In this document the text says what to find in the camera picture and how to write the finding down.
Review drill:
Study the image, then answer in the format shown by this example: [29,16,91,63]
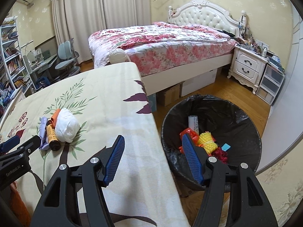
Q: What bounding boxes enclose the beige curtains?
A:
[51,0,151,63]

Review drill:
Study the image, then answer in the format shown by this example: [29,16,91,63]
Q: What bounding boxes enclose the small blue card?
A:
[221,144,231,152]

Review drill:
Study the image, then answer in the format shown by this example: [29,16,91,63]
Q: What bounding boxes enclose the white tissue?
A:
[55,108,81,143]

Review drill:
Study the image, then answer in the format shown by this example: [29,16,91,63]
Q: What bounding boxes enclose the bed with pink floral quilt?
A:
[88,22,236,95]

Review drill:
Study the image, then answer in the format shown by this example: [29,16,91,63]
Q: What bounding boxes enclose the white nightstand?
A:
[227,44,268,95]

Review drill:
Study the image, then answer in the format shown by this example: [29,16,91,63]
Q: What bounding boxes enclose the orange folded paper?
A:
[50,109,61,128]

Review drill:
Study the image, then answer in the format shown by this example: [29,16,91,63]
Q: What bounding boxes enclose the white storage box under bed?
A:
[180,69,217,97]

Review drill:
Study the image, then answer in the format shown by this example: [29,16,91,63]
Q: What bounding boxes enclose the grey desk chair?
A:
[55,38,81,80]

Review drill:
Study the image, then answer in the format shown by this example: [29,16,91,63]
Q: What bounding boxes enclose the cardboard box under bed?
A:
[157,82,183,107]

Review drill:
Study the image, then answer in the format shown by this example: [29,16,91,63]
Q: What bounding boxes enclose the dark red ribbon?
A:
[211,147,228,164]

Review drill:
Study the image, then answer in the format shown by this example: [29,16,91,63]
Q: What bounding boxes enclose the yellow foam fruit net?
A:
[198,132,218,155]

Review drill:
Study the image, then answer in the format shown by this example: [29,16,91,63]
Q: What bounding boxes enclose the white bookshelf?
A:
[1,16,35,97]

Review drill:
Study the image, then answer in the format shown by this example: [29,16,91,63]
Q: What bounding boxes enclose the cream floral bed sheet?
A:
[1,63,188,226]

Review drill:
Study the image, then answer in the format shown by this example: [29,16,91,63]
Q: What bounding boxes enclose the white camel milk box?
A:
[188,115,199,135]

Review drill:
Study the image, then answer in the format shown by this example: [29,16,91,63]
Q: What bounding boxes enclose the study desk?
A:
[23,54,58,89]

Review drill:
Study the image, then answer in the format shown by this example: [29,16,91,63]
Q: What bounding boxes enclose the plastic drawer unit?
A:
[256,64,285,106]

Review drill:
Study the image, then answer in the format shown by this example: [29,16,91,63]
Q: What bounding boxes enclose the lavender paper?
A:
[39,116,49,151]

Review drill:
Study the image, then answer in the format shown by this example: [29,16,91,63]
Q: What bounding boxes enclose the white round bedpost knob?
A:
[109,48,130,64]

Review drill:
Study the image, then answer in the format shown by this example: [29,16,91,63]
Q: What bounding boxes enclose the white tufted headboard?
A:
[167,0,240,37]

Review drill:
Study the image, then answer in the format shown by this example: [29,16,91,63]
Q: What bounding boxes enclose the amber bottle black cap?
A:
[46,120,61,152]

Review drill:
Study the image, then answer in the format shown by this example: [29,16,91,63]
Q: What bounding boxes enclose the black trash bin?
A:
[161,94,262,193]

